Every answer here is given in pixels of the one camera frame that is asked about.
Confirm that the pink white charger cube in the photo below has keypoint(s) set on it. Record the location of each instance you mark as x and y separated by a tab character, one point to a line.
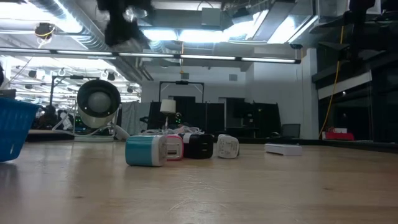
174	151

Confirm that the grey curtain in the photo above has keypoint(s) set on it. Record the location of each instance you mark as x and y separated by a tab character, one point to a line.
133	118

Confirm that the white oval lamp switch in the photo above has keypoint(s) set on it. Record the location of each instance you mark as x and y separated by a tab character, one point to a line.
122	133

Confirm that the long LED light bar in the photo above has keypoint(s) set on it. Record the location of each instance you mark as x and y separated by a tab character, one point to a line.
149	55

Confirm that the table lamp with white shade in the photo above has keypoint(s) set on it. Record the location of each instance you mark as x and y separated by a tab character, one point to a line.
168	106

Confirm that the blue plastic basket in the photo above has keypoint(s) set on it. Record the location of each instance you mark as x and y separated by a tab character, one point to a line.
14	130

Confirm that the grey ceiling box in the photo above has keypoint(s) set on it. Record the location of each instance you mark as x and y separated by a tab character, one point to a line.
211	17

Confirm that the red box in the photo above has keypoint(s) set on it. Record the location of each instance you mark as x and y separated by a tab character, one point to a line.
339	136

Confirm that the black charger cube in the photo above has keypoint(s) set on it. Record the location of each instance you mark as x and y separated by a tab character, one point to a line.
199	146

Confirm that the black metal frame stand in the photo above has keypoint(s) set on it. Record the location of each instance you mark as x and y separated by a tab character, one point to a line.
182	82

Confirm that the teal white charger cube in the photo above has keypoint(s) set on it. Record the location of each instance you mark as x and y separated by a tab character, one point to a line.
141	151

